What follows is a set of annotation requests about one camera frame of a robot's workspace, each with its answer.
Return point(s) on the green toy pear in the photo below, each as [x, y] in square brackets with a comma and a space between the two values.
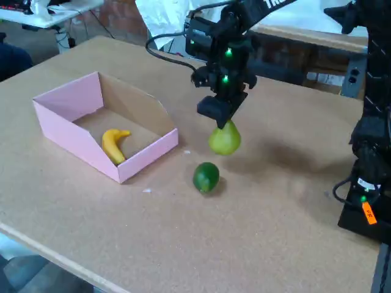
[224, 142]

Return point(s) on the pink cardboard box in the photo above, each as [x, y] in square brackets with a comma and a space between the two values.
[76, 143]

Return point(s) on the round green toy fruit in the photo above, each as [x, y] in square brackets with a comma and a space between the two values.
[206, 177]

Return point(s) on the wooden workbench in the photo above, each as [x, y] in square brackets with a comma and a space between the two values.
[305, 35]

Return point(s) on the yellow toy banana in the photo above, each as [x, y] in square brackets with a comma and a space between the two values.
[111, 146]

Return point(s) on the orange label tag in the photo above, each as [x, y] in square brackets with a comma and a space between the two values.
[369, 213]

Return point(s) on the white desk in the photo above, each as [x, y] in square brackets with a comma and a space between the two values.
[61, 13]

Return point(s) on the white desk object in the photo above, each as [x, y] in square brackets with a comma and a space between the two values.
[41, 10]

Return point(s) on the seated person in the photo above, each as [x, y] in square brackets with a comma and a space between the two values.
[15, 64]

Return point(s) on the black red keyboard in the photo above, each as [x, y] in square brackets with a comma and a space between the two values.
[15, 6]

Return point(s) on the small black camera box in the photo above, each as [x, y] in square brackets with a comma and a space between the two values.
[201, 77]

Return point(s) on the grey outlet post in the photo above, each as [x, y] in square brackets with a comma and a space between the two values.
[354, 76]

